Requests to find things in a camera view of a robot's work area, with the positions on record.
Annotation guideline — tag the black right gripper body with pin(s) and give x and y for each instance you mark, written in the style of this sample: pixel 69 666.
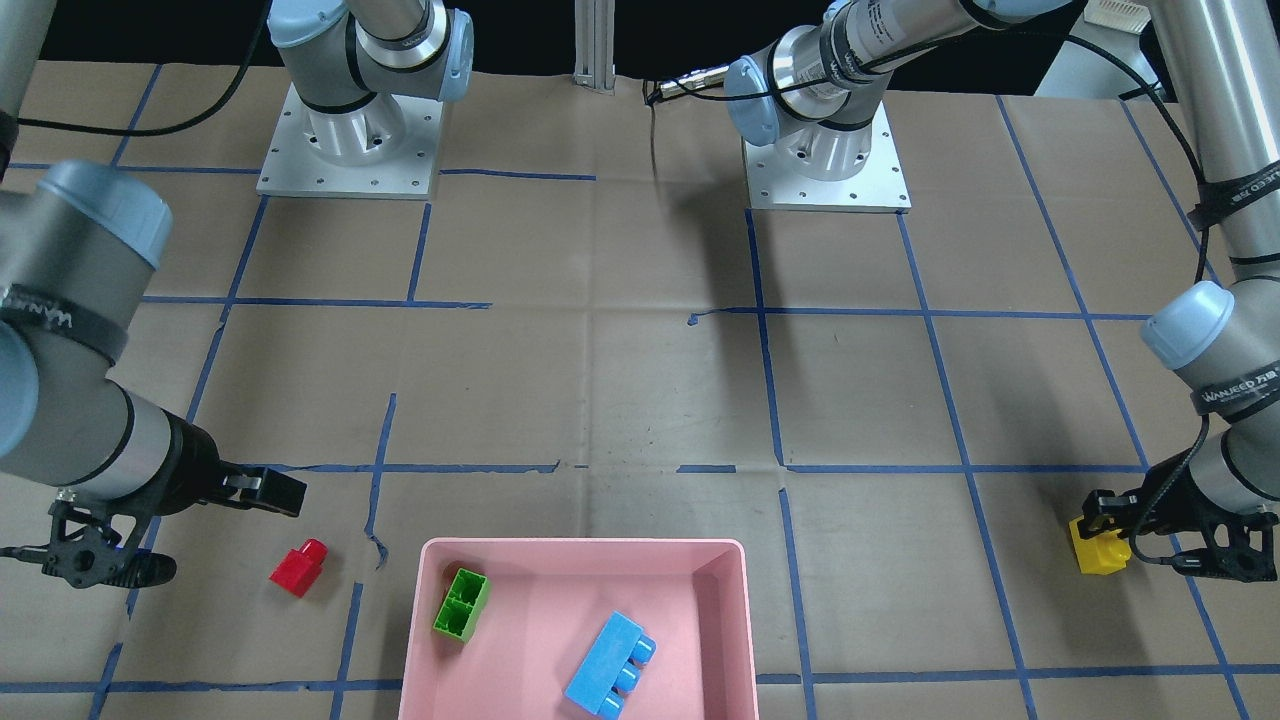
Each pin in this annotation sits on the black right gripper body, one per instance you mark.
pixel 186 466

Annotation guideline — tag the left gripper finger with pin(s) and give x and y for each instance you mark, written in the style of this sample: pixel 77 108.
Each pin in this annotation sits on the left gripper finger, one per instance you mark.
pixel 1106 512

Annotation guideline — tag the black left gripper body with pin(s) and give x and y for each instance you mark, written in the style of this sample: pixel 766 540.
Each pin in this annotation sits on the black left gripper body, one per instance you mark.
pixel 1112 508

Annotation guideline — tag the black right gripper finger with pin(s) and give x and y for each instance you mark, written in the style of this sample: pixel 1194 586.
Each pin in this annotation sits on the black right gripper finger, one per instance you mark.
pixel 261 488

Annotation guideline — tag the yellow toy block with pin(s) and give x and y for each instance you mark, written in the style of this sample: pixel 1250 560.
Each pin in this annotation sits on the yellow toy block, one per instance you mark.
pixel 1101 555

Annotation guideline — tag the red toy block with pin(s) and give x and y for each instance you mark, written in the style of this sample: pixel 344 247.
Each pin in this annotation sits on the red toy block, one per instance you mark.
pixel 298 571

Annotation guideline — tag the green toy block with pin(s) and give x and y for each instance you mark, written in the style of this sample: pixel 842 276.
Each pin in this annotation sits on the green toy block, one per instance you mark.
pixel 462 605

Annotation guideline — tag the blue toy block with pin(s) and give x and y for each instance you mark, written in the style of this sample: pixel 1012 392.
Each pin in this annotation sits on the blue toy block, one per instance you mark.
pixel 611 669

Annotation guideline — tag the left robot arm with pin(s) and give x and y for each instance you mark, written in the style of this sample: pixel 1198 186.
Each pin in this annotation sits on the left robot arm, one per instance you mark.
pixel 1164 219

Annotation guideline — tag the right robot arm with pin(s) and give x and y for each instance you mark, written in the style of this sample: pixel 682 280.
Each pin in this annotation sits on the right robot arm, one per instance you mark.
pixel 79 251

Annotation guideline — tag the pink plastic box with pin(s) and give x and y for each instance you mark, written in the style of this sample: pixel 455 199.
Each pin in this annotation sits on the pink plastic box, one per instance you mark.
pixel 550 598

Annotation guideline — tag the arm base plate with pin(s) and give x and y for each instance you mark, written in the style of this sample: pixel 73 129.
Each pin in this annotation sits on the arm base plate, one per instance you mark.
pixel 822 169
pixel 387 150

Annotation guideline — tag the aluminium frame post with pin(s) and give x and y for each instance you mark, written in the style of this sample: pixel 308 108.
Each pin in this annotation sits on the aluminium frame post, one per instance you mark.
pixel 595 24

